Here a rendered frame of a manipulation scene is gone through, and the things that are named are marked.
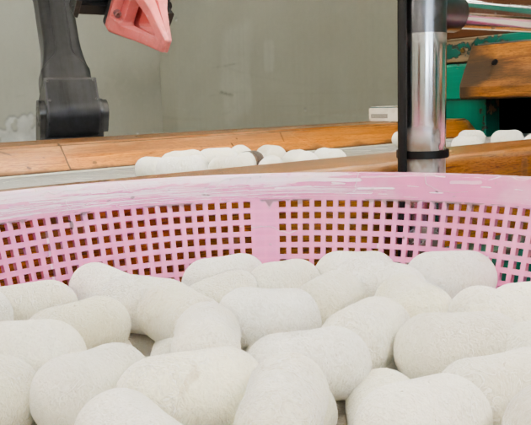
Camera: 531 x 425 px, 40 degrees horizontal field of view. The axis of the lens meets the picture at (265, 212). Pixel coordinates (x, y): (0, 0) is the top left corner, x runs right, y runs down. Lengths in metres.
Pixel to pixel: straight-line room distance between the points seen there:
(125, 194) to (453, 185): 0.12
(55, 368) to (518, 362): 0.10
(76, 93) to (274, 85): 1.55
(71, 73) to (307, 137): 0.33
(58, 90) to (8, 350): 0.80
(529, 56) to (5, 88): 2.04
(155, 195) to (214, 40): 2.44
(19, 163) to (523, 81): 0.59
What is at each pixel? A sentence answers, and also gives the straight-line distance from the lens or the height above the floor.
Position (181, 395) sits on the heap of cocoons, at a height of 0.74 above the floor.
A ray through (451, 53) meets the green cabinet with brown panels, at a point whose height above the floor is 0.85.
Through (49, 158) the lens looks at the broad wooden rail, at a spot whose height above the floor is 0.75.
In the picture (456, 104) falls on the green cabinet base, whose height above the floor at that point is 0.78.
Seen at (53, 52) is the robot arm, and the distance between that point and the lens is 1.00.
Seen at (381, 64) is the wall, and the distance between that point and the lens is 2.16.
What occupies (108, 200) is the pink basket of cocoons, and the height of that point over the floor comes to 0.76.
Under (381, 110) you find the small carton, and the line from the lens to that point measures 0.98.
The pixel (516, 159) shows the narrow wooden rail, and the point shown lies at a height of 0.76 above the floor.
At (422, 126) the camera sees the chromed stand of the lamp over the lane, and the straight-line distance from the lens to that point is 0.37.
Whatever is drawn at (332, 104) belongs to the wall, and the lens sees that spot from 2.28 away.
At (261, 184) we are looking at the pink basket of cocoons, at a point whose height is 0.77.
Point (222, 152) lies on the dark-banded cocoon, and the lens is 0.60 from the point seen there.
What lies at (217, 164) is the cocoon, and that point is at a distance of 0.53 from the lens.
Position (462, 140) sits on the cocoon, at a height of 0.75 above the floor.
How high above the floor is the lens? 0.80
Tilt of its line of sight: 9 degrees down
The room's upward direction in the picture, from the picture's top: 2 degrees counter-clockwise
